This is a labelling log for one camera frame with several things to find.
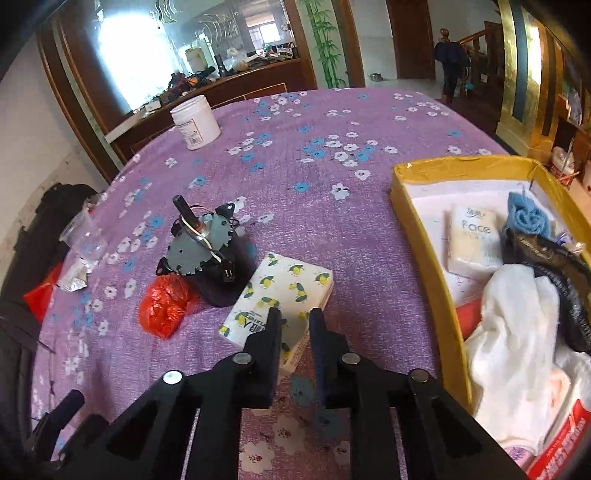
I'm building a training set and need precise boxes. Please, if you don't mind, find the purple floral tablecloth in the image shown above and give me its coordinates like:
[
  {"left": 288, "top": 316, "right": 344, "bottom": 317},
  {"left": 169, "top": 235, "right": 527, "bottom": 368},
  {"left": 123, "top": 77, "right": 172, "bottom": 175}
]
[{"left": 31, "top": 88, "right": 509, "bottom": 480}]

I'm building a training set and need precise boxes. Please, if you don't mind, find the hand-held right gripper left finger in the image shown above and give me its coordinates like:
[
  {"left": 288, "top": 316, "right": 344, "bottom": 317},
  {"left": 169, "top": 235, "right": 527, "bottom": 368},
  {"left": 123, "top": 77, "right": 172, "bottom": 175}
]
[{"left": 60, "top": 307, "right": 283, "bottom": 480}]

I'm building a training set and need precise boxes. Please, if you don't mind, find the black bag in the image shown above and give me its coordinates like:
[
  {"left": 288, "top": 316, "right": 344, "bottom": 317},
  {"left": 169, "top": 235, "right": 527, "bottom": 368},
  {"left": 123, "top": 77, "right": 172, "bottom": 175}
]
[{"left": 13, "top": 183, "right": 99, "bottom": 302}]

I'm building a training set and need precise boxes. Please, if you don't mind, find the black packet with white pads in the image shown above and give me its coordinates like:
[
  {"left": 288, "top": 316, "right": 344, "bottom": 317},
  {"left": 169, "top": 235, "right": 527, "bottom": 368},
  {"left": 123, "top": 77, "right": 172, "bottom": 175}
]
[{"left": 500, "top": 230, "right": 591, "bottom": 355}]

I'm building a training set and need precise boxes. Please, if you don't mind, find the white plastic jar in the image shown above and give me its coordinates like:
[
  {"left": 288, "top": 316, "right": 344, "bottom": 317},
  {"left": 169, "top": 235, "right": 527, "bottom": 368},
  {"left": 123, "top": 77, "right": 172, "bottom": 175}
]
[{"left": 169, "top": 94, "right": 222, "bottom": 151}]

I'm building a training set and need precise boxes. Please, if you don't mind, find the wooden side cabinet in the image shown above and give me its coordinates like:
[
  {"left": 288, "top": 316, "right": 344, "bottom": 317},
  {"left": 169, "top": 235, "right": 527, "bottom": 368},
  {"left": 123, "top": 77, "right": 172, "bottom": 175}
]
[{"left": 549, "top": 110, "right": 591, "bottom": 188}]

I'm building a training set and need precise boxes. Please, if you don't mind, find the dark jacket on post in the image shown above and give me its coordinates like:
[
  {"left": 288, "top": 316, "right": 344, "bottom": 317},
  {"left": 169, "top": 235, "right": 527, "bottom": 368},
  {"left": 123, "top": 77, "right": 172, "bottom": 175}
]
[{"left": 433, "top": 28, "right": 470, "bottom": 105}]

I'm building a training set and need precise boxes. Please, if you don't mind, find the clear plastic cup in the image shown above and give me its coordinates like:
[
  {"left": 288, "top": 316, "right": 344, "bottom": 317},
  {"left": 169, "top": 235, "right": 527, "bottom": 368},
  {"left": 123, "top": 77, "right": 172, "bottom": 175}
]
[{"left": 58, "top": 207, "right": 110, "bottom": 274}]

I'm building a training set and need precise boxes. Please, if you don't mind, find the wooden sideboard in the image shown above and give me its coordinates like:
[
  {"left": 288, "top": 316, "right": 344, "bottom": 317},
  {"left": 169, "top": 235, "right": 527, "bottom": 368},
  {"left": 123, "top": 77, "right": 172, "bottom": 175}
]
[{"left": 104, "top": 55, "right": 319, "bottom": 162}]

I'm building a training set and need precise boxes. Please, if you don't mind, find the silver foil blister pack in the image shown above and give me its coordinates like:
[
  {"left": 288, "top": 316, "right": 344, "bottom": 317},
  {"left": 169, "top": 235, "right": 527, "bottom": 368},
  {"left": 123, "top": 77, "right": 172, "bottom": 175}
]
[{"left": 57, "top": 264, "right": 89, "bottom": 293}]

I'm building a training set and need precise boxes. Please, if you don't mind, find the white cloth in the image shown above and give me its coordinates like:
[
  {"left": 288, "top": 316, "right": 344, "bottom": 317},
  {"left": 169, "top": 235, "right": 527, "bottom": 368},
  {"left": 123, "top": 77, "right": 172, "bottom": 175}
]
[{"left": 463, "top": 264, "right": 563, "bottom": 457}]

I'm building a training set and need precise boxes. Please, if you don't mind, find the lemon print tissue pack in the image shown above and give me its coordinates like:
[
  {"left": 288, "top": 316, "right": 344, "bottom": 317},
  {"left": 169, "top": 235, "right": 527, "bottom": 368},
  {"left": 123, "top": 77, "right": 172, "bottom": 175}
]
[{"left": 218, "top": 251, "right": 335, "bottom": 376}]

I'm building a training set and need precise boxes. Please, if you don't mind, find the large wall mirror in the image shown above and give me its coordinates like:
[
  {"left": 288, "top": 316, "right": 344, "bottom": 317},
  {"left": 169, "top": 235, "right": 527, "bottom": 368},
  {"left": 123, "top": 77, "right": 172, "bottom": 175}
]
[{"left": 83, "top": 0, "right": 298, "bottom": 114}]

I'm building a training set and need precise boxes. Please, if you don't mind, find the wooden stair railing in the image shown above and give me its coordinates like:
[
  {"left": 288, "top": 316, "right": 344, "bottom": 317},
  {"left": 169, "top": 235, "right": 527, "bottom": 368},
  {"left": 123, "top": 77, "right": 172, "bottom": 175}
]
[{"left": 461, "top": 27, "right": 505, "bottom": 95}]

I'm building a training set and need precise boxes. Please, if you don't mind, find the blue towel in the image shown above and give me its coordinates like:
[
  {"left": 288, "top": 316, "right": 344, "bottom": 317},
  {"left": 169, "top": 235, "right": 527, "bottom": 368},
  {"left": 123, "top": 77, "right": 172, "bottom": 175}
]
[{"left": 502, "top": 191, "right": 560, "bottom": 239}]

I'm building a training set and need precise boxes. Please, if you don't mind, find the small red plastic bag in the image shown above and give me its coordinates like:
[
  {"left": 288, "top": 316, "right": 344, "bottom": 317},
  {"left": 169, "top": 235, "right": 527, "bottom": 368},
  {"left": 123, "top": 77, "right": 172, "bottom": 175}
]
[{"left": 456, "top": 299, "right": 486, "bottom": 343}]

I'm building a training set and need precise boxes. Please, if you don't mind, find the red shopping bag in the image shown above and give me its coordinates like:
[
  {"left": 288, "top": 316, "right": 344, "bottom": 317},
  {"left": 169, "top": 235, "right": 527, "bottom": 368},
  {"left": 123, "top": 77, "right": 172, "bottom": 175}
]
[{"left": 22, "top": 262, "right": 64, "bottom": 325}]

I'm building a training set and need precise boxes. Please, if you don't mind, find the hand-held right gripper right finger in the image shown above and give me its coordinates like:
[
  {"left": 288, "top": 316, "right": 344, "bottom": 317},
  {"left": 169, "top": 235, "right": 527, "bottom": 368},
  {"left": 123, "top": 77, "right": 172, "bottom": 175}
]
[{"left": 308, "top": 307, "right": 527, "bottom": 480}]

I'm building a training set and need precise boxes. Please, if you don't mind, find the brown wooden door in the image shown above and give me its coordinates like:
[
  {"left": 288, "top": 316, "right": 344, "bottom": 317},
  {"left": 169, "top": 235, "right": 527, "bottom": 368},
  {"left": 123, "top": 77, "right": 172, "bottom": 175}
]
[{"left": 385, "top": 0, "right": 438, "bottom": 82}]

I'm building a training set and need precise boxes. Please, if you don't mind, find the yellow cardboard box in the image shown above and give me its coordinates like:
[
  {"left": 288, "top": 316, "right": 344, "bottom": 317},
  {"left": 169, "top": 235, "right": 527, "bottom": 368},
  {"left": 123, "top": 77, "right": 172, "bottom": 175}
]
[{"left": 389, "top": 155, "right": 591, "bottom": 480}]

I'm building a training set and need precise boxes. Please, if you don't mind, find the large red plastic bag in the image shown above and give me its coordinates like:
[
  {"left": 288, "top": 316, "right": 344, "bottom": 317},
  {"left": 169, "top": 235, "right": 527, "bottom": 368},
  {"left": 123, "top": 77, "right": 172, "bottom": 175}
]
[{"left": 137, "top": 271, "right": 200, "bottom": 341}]

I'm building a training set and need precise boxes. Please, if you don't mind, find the black electric motor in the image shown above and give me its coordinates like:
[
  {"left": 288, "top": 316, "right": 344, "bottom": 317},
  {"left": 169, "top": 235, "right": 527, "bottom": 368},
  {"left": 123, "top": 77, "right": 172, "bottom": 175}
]
[{"left": 156, "top": 194, "right": 258, "bottom": 308}]

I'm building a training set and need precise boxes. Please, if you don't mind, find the white tissue pack red print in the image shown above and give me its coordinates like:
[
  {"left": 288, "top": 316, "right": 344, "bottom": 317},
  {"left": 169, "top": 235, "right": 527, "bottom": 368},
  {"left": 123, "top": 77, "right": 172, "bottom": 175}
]
[{"left": 525, "top": 396, "right": 591, "bottom": 480}]

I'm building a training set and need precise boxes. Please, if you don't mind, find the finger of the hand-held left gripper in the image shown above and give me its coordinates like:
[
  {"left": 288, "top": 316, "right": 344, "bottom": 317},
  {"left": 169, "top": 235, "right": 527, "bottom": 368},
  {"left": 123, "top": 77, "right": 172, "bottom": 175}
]
[{"left": 47, "top": 390, "right": 87, "bottom": 429}]

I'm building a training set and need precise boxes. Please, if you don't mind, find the yellow facial tissue pack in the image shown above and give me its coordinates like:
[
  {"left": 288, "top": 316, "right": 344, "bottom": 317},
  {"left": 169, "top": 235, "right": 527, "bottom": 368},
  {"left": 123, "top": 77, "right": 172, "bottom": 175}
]
[{"left": 444, "top": 204, "right": 507, "bottom": 281}]

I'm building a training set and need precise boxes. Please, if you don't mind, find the gold framed panel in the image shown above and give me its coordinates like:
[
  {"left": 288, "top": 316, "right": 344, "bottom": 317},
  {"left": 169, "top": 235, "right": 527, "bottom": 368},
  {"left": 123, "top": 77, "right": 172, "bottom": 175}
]
[{"left": 495, "top": 0, "right": 570, "bottom": 154}]

